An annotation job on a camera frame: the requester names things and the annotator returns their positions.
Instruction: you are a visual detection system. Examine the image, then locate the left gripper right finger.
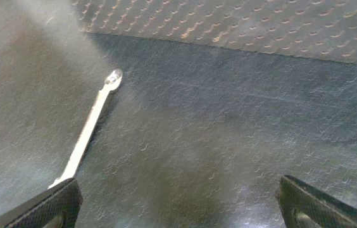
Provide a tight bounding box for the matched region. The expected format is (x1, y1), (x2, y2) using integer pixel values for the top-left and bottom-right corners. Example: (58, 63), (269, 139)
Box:
(275, 174), (357, 228)

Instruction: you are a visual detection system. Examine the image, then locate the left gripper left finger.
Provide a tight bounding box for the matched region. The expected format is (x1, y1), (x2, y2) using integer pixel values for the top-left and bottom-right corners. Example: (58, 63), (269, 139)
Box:
(0, 177), (84, 228)

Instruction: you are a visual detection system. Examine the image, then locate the wrench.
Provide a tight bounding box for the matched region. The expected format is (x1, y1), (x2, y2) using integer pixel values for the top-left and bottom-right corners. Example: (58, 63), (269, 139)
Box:
(47, 68), (124, 190)

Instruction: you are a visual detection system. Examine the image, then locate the black pegboard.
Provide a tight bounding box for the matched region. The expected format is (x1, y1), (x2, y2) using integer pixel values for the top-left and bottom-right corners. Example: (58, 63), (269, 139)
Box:
(70, 0), (357, 67)

